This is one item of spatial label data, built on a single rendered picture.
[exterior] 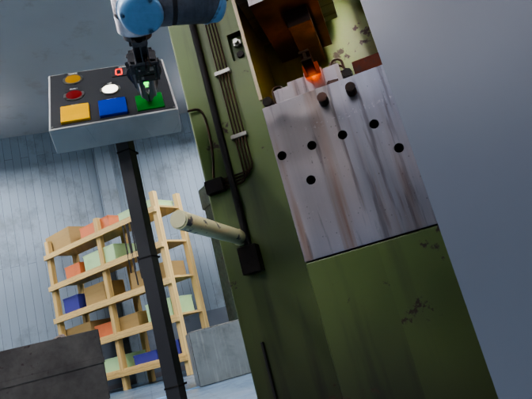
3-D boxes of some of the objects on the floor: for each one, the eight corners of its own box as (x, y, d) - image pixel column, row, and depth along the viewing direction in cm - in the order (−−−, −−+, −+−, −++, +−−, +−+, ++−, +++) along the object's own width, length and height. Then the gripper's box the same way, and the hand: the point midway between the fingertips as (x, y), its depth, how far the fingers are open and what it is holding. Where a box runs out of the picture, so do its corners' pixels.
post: (199, 490, 127) (119, 100, 152) (185, 493, 128) (107, 104, 153) (206, 484, 131) (126, 104, 156) (191, 487, 132) (114, 108, 157)
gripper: (119, 43, 122) (135, 116, 137) (157, 37, 124) (169, 111, 139) (116, 27, 128) (132, 99, 143) (152, 21, 130) (165, 93, 145)
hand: (148, 95), depth 142 cm, fingers closed
